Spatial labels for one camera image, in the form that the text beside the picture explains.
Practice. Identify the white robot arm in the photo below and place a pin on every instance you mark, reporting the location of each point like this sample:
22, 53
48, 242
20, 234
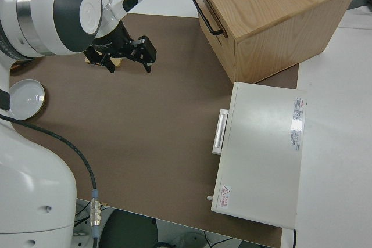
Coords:
35, 187

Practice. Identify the brown table mat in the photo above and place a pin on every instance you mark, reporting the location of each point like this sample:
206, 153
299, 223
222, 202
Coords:
145, 129

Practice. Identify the gray round plate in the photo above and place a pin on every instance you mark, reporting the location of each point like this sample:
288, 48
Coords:
27, 100

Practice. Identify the black round floor base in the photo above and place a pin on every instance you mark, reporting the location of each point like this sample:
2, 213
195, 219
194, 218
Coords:
128, 230

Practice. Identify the white toaster oven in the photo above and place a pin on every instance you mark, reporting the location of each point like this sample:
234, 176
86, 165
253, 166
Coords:
261, 149

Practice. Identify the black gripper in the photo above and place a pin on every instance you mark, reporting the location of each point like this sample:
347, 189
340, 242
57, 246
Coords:
116, 45

